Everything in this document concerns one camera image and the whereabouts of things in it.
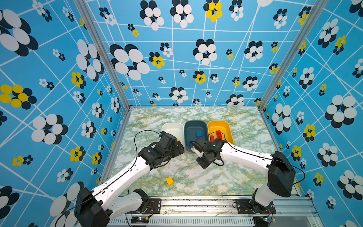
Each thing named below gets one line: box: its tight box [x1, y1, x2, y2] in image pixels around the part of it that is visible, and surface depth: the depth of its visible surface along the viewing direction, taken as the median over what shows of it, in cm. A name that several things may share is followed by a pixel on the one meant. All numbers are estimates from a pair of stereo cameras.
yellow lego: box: [166, 176, 174, 187], surface depth 82 cm
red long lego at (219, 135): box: [215, 130, 223, 140], surface depth 103 cm
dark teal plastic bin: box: [184, 120, 209, 153], surface depth 104 cm
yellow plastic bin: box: [207, 120, 235, 145], surface depth 104 cm
